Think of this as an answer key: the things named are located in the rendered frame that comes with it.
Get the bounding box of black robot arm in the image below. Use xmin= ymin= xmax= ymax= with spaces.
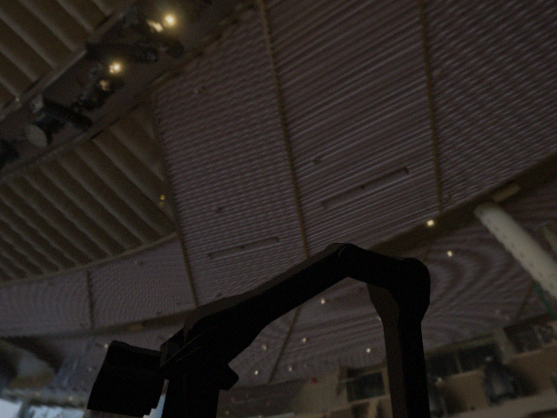
xmin=87 ymin=243 xmax=431 ymax=418

